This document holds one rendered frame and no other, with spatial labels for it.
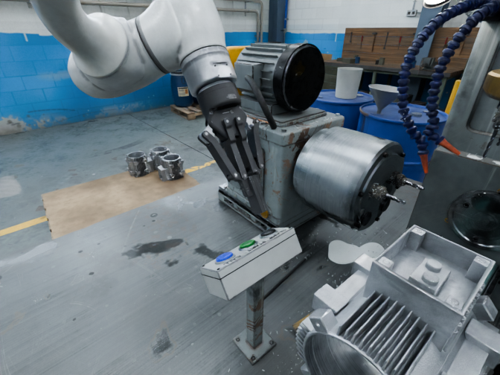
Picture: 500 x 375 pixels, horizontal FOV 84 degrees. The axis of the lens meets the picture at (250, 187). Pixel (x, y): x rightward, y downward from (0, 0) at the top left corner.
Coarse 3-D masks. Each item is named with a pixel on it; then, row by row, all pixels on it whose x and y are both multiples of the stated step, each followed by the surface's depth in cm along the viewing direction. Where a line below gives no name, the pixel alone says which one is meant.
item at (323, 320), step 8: (480, 296) 37; (488, 296) 37; (480, 304) 36; (488, 304) 36; (320, 312) 35; (328, 312) 34; (480, 312) 36; (488, 312) 35; (496, 312) 36; (312, 320) 35; (320, 320) 34; (328, 320) 34; (336, 320) 35; (480, 320) 36; (488, 320) 36; (320, 328) 34; (328, 328) 34; (304, 368) 41
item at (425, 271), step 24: (408, 240) 41; (432, 240) 40; (384, 264) 34; (408, 264) 38; (432, 264) 36; (456, 264) 38; (480, 264) 35; (384, 288) 35; (408, 288) 32; (432, 288) 33; (456, 288) 35; (480, 288) 31; (408, 312) 33; (432, 312) 31; (456, 312) 29
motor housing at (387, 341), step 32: (352, 288) 41; (352, 320) 34; (384, 320) 33; (416, 320) 32; (320, 352) 41; (352, 352) 44; (384, 352) 30; (416, 352) 31; (448, 352) 32; (480, 352) 33
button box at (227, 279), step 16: (256, 240) 51; (272, 240) 48; (288, 240) 50; (240, 256) 44; (256, 256) 45; (272, 256) 47; (288, 256) 49; (208, 272) 44; (224, 272) 42; (240, 272) 43; (256, 272) 45; (208, 288) 47; (224, 288) 42; (240, 288) 43
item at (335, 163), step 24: (312, 144) 73; (336, 144) 69; (360, 144) 67; (384, 144) 65; (312, 168) 71; (336, 168) 67; (360, 168) 63; (384, 168) 67; (312, 192) 73; (336, 192) 67; (360, 192) 64; (384, 192) 65; (336, 216) 71; (360, 216) 69
